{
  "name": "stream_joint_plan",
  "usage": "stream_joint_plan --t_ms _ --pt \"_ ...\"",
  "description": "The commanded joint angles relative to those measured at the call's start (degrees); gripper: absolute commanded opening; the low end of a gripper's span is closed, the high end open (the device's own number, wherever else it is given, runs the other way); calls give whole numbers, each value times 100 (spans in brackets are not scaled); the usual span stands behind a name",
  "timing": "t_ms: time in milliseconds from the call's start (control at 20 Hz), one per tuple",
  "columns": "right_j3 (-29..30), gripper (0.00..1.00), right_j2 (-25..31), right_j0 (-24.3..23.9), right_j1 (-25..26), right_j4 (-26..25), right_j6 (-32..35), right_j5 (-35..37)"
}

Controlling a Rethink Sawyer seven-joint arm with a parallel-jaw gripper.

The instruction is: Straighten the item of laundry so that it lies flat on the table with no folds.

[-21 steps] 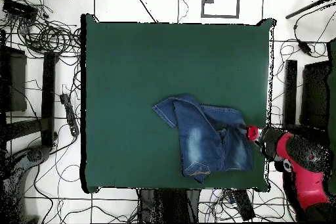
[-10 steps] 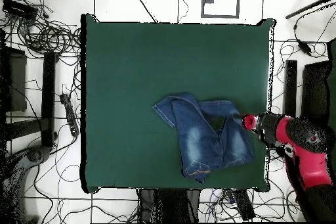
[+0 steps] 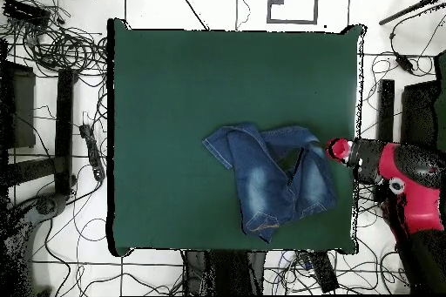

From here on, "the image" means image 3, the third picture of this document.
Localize black panel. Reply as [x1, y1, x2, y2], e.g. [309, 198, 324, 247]
[400, 79, 440, 146]

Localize dark green table cloth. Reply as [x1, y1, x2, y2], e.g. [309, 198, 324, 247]
[106, 17, 367, 257]

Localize black upright bar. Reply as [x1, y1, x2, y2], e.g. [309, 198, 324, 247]
[53, 67, 79, 196]
[377, 78, 396, 142]

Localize tangled black cables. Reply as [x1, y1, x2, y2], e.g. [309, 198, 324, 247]
[0, 0, 109, 78]

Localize black power strip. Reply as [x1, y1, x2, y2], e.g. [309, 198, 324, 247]
[78, 123, 106, 182]

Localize black power adapter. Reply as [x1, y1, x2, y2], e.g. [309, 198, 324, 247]
[394, 51, 416, 74]

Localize black wheeled base leg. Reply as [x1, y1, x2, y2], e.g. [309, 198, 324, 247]
[0, 192, 69, 296]

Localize blue denim jeans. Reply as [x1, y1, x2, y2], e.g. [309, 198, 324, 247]
[201, 122, 339, 245]

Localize black electronics box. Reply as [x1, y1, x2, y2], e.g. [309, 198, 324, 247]
[3, 0, 51, 28]

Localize black case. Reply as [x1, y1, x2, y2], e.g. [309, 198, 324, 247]
[0, 61, 37, 150]

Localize gray square frame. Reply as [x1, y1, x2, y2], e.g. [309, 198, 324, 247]
[266, 0, 320, 25]

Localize black box with cables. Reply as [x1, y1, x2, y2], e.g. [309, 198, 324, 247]
[307, 250, 340, 294]

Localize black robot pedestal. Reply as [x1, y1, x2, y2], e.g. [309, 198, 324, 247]
[182, 249, 267, 296]

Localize black tripod leg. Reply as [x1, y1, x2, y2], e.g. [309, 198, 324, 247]
[378, 0, 446, 27]

